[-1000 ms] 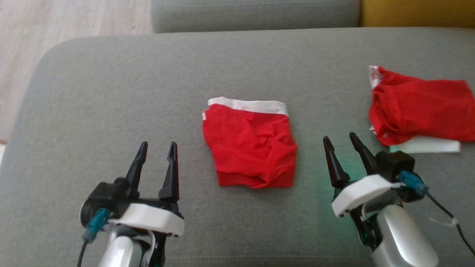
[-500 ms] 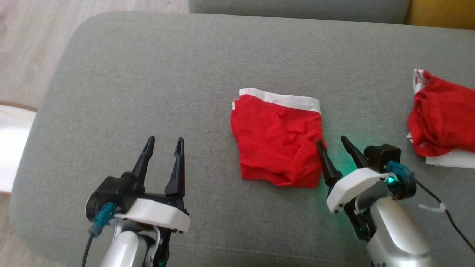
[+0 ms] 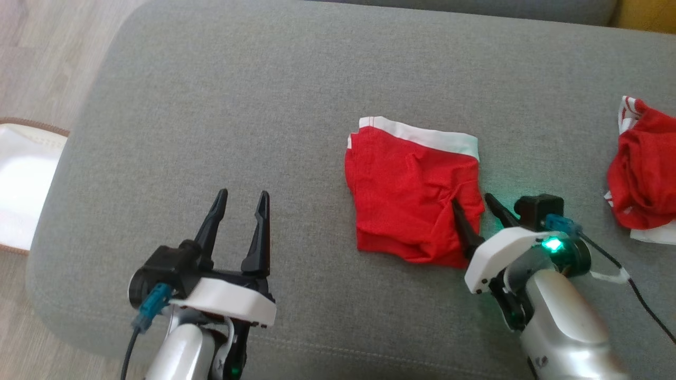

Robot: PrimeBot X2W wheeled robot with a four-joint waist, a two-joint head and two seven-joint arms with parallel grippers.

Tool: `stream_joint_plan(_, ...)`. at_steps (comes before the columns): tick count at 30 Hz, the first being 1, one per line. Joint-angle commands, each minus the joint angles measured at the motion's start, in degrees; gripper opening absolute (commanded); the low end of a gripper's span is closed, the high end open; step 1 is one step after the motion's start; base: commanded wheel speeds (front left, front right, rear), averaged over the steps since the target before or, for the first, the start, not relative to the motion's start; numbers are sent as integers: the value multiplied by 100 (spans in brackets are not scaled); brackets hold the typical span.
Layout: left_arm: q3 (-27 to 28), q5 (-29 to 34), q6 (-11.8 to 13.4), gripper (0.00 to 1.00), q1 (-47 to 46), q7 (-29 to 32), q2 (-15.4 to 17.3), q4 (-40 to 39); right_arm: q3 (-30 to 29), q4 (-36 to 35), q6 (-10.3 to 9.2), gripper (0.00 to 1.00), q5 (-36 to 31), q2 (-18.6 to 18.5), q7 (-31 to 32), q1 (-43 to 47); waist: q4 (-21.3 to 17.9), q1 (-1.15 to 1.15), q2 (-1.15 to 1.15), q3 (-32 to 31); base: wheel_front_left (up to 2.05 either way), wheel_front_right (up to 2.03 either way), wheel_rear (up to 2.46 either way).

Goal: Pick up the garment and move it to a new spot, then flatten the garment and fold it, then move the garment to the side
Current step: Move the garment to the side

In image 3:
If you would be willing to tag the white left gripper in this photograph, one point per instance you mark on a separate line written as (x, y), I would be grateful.
(232, 301)

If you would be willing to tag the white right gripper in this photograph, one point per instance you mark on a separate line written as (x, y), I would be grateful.
(499, 253)

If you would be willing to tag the red shorts white trim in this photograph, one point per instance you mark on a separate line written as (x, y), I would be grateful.
(401, 195)

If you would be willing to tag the red basketball jersey number 13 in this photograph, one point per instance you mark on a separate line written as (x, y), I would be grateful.
(647, 174)

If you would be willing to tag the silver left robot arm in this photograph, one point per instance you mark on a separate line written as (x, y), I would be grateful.
(182, 351)

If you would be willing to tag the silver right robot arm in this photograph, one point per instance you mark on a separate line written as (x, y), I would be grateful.
(565, 322)

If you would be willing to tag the grey sofa chaise seat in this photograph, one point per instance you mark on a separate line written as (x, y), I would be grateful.
(264, 105)

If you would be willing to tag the grey sofa seat cushion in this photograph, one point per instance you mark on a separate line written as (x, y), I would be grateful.
(475, 8)

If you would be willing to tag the white rug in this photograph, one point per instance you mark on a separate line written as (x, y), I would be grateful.
(24, 179)

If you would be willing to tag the yellow sofa backrest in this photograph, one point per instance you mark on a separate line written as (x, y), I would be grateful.
(649, 13)

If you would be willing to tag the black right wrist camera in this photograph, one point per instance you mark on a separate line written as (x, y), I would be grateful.
(536, 208)

